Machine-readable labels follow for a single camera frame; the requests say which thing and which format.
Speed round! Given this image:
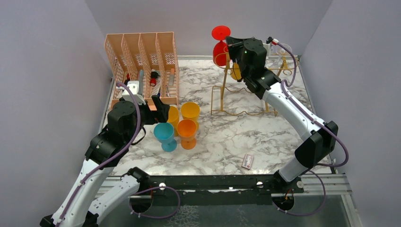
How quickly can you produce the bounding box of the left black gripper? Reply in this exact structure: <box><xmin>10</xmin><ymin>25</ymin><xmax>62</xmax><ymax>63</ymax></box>
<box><xmin>125</xmin><ymin>95</ymin><xmax>170</xmax><ymax>144</ymax></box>

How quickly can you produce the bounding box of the yellow wine glass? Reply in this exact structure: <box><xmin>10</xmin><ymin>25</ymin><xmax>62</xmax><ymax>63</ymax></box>
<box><xmin>167</xmin><ymin>105</ymin><xmax>180</xmax><ymax>137</ymax></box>
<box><xmin>181</xmin><ymin>102</ymin><xmax>200</xmax><ymax>129</ymax></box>
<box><xmin>230</xmin><ymin>62</ymin><xmax>242</xmax><ymax>82</ymax></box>

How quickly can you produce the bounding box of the red wine glass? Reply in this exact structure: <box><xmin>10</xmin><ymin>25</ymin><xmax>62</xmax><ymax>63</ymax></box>
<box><xmin>211</xmin><ymin>25</ymin><xmax>231</xmax><ymax>67</ymax></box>

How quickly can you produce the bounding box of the blue wine glass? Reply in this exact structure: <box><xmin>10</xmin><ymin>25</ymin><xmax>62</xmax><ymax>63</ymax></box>
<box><xmin>153</xmin><ymin>122</ymin><xmax>177</xmax><ymax>152</ymax></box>

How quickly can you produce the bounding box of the orange wine glass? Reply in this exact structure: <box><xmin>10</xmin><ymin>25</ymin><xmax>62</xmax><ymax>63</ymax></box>
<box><xmin>177</xmin><ymin>119</ymin><xmax>197</xmax><ymax>150</ymax></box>

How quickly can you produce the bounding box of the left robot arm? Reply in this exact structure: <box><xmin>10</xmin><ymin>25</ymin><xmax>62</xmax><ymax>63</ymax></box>
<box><xmin>40</xmin><ymin>96</ymin><xmax>170</xmax><ymax>227</ymax></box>

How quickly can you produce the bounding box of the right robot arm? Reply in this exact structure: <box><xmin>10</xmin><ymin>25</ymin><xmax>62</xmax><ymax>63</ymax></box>
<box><xmin>226</xmin><ymin>36</ymin><xmax>338</xmax><ymax>192</ymax></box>

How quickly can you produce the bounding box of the clear wine glass right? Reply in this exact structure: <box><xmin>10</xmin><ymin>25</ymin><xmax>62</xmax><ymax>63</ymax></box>
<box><xmin>276</xmin><ymin>43</ymin><xmax>292</xmax><ymax>60</ymax></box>

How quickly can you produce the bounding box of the red black marker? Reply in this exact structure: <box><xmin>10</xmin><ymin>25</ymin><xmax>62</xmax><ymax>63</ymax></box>
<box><xmin>149</xmin><ymin>71</ymin><xmax>159</xmax><ymax>87</ymax></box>

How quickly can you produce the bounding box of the peach plastic file organizer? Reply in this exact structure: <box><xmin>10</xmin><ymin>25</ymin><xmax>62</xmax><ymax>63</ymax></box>
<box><xmin>104</xmin><ymin>32</ymin><xmax>180</xmax><ymax>106</ymax></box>

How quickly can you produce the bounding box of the small red white card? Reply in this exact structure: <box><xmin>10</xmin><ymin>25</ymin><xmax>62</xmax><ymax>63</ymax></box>
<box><xmin>241</xmin><ymin>154</ymin><xmax>253</xmax><ymax>170</ymax></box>

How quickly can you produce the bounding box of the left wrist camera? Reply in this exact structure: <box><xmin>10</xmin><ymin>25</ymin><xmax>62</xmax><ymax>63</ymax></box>
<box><xmin>122</xmin><ymin>80</ymin><xmax>146</xmax><ymax>105</ymax></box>

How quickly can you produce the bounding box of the gold wire glass rack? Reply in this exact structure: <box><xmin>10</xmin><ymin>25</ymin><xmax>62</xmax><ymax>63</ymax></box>
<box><xmin>210</xmin><ymin>51</ymin><xmax>299</xmax><ymax>117</ymax></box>

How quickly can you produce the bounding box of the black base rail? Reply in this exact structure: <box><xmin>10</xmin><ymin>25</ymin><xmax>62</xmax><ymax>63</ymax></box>
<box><xmin>103</xmin><ymin>174</ymin><xmax>349</xmax><ymax>208</ymax></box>

